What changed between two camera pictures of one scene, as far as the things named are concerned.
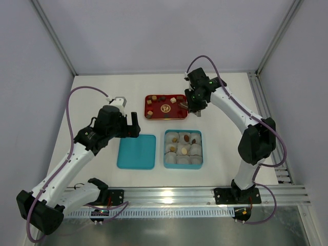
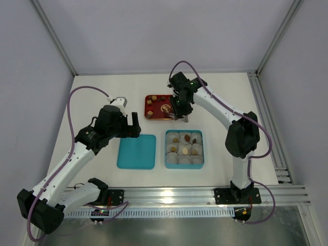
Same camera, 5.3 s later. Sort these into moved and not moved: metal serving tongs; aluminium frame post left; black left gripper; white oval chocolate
Moved: metal serving tongs
Not moved: aluminium frame post left; white oval chocolate; black left gripper
